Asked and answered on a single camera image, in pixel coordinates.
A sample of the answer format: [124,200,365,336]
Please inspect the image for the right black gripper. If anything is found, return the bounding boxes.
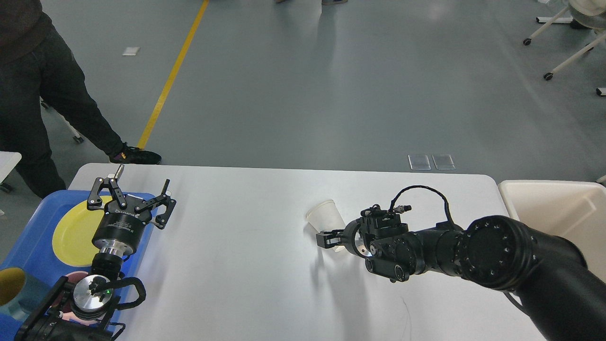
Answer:
[316,219,372,259]

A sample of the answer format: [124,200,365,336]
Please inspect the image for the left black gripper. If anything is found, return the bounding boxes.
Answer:
[86,165,176,257]

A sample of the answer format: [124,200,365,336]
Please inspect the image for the white paper cup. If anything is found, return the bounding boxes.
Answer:
[305,199,346,244]

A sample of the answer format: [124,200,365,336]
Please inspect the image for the yellow round plate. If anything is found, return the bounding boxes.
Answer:
[52,201,105,268]

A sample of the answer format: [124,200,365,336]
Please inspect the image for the pink ribbed mug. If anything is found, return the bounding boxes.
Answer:
[51,270,94,325]

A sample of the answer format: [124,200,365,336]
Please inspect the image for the dark teal mug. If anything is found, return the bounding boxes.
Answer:
[0,267,50,322]

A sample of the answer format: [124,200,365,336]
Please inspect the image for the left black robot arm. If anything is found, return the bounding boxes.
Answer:
[14,165,176,341]

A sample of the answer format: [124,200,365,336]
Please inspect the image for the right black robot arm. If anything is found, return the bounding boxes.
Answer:
[305,193,606,341]

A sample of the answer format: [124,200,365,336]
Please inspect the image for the grey chair at left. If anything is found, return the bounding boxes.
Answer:
[40,98,84,144]

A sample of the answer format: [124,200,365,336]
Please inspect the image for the blue plastic tray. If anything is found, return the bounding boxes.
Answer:
[0,190,154,341]

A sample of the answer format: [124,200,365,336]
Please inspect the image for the white side table corner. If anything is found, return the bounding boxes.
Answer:
[0,151,22,193]

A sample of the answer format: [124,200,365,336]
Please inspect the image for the person in dark clothes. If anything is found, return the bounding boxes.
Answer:
[0,0,161,198]

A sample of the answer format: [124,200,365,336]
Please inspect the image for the beige plastic bin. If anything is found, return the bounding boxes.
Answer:
[498,180,606,280]

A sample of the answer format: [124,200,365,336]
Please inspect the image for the white rolling stand legs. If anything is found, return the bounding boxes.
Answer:
[521,0,605,82]

